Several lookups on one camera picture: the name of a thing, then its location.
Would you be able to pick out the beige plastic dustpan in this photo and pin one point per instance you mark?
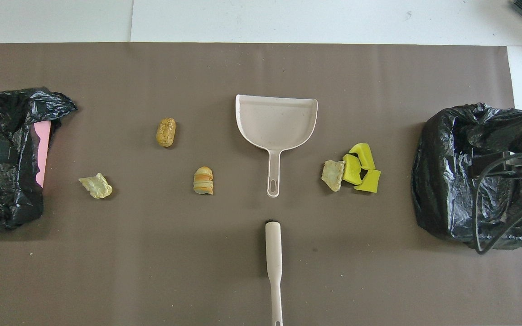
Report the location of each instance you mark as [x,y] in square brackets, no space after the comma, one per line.
[277,122]

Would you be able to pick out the yellow sponge piece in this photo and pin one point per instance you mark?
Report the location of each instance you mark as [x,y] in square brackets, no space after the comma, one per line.
[351,170]
[363,154]
[369,182]

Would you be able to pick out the black plastic trash bag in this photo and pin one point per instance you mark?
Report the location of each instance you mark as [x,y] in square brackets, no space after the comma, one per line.
[447,181]

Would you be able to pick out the pale crinkled toy pastry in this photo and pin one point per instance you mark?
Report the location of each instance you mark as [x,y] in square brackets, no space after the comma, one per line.
[96,186]

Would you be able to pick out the brown paper table mat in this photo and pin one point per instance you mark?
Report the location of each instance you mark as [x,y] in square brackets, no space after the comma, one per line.
[197,253]

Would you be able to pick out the pale beige toy pastry chunk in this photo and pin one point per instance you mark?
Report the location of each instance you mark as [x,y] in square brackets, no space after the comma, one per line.
[332,175]

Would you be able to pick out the beige hand brush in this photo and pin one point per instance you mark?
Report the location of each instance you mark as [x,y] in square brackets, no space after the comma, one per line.
[273,253]

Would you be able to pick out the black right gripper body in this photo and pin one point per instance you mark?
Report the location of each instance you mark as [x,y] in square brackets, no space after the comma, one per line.
[492,166]

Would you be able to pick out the brown toy bread roll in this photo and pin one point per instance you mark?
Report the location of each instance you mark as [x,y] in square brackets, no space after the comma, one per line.
[166,132]

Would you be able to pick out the orange striped toy croissant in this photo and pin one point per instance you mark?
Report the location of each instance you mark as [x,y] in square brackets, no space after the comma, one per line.
[203,180]

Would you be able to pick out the pink plastic bin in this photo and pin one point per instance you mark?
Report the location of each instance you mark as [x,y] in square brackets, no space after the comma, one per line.
[42,149]

